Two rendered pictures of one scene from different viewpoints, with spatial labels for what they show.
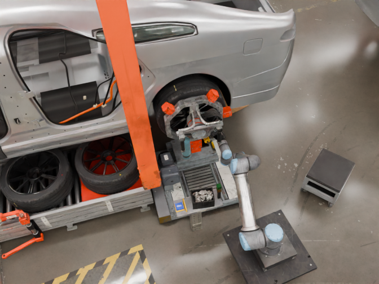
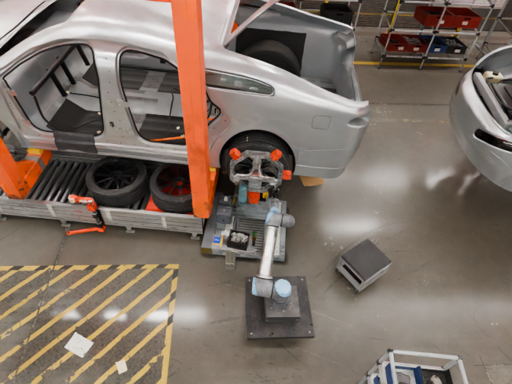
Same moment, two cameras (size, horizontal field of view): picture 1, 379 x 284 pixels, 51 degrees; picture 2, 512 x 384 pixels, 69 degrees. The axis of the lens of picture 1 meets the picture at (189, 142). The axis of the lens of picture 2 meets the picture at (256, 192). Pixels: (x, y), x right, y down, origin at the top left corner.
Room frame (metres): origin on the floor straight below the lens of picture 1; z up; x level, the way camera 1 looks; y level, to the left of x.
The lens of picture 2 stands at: (-0.24, -0.68, 3.57)
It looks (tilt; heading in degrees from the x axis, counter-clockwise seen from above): 48 degrees down; 13
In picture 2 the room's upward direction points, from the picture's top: 5 degrees clockwise
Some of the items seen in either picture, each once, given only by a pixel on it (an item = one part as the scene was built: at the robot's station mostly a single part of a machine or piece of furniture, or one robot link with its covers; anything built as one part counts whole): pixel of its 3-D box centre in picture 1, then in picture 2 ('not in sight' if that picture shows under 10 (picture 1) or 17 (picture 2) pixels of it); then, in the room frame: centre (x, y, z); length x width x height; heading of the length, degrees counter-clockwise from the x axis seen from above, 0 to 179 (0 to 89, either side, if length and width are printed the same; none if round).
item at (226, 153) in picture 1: (225, 151); (274, 208); (2.20, -0.33, 0.62); 0.12 x 0.09 x 0.10; 12
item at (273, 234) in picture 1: (272, 235); (280, 290); (1.35, -0.61, 0.58); 0.17 x 0.15 x 0.18; 98
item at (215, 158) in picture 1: (192, 151); (254, 204); (2.58, -0.02, 0.13); 0.50 x 0.36 x 0.10; 102
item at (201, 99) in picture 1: (193, 120); (256, 172); (2.42, -0.06, 0.85); 0.54 x 0.07 x 0.54; 102
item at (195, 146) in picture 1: (194, 141); (254, 193); (2.45, -0.05, 0.48); 0.16 x 0.12 x 0.17; 12
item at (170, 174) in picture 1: (167, 168); (225, 209); (2.31, 0.24, 0.26); 0.42 x 0.18 x 0.35; 12
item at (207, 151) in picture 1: (191, 141); (254, 193); (2.58, -0.02, 0.32); 0.40 x 0.30 x 0.28; 102
